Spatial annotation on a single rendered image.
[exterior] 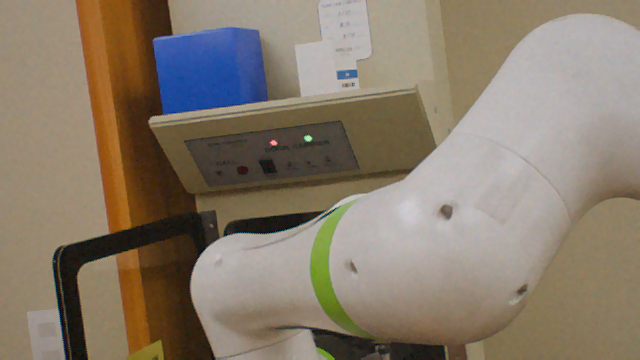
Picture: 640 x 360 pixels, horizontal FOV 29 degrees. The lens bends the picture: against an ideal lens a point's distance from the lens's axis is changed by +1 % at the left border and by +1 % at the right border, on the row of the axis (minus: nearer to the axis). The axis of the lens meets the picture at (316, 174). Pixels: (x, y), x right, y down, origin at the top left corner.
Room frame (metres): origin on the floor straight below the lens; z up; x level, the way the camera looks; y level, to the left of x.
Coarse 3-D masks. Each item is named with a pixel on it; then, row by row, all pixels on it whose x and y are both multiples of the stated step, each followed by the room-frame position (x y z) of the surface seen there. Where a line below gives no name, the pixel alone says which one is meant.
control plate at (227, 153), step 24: (192, 144) 1.43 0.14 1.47; (216, 144) 1.42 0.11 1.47; (240, 144) 1.42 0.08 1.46; (264, 144) 1.41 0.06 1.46; (288, 144) 1.41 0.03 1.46; (312, 144) 1.41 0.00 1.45; (336, 144) 1.40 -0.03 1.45; (216, 168) 1.46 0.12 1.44; (288, 168) 1.44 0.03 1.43; (312, 168) 1.44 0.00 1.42; (336, 168) 1.43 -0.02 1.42
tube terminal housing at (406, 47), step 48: (192, 0) 1.51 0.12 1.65; (240, 0) 1.50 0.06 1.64; (288, 0) 1.48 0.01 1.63; (384, 0) 1.45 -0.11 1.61; (432, 0) 1.49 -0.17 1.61; (288, 48) 1.48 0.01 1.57; (384, 48) 1.45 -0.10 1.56; (432, 48) 1.45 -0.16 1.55; (288, 96) 1.49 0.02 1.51; (240, 192) 1.51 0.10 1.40; (288, 192) 1.49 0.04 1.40; (336, 192) 1.47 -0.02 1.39
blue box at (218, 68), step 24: (168, 48) 1.41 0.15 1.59; (192, 48) 1.40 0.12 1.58; (216, 48) 1.39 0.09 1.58; (240, 48) 1.40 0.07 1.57; (168, 72) 1.41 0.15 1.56; (192, 72) 1.40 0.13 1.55; (216, 72) 1.40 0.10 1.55; (240, 72) 1.39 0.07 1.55; (264, 72) 1.48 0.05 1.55; (168, 96) 1.41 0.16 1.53; (192, 96) 1.40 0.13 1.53; (216, 96) 1.40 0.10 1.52; (240, 96) 1.39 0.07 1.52; (264, 96) 1.47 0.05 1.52
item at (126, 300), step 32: (128, 256) 1.34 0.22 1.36; (160, 256) 1.40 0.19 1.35; (192, 256) 1.47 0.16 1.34; (96, 288) 1.28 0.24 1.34; (128, 288) 1.33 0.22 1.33; (160, 288) 1.39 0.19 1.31; (64, 320) 1.22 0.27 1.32; (96, 320) 1.27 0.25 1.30; (128, 320) 1.33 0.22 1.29; (160, 320) 1.39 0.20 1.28; (192, 320) 1.45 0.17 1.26; (64, 352) 1.23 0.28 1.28; (96, 352) 1.26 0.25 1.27; (128, 352) 1.32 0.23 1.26; (160, 352) 1.38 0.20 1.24; (192, 352) 1.44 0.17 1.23
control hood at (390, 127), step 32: (320, 96) 1.36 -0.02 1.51; (352, 96) 1.35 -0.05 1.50; (384, 96) 1.34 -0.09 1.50; (416, 96) 1.33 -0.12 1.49; (160, 128) 1.41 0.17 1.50; (192, 128) 1.41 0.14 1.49; (224, 128) 1.40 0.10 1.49; (256, 128) 1.40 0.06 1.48; (352, 128) 1.38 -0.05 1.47; (384, 128) 1.38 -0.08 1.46; (416, 128) 1.37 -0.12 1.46; (192, 160) 1.45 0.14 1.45; (384, 160) 1.42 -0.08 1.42; (416, 160) 1.41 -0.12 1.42; (192, 192) 1.50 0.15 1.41
